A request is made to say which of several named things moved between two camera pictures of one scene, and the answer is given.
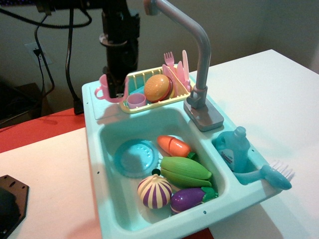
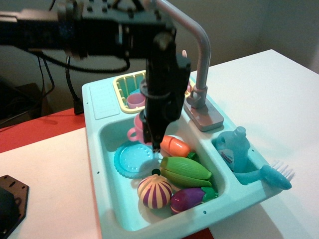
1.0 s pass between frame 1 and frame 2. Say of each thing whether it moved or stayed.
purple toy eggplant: stayed
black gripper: moved
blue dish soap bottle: stayed
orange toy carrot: stayed
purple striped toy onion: stayed
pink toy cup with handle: moved
